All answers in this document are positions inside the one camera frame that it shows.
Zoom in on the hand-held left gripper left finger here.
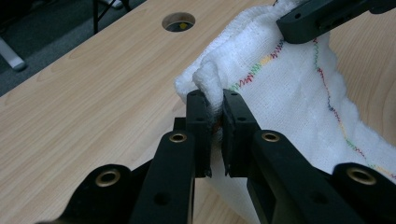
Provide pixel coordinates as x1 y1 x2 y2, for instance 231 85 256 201
129 89 213 224

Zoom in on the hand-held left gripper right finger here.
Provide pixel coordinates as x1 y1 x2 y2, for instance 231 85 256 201
222 89 365 224

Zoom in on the white cloth with coloured stitching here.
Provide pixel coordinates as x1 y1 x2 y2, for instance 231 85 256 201
174 0 396 224

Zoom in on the black folding chair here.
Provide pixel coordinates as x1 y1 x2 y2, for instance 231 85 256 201
92 0 134 35

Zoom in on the round table cable hole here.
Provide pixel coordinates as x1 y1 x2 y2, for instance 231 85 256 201
161 11 197 34

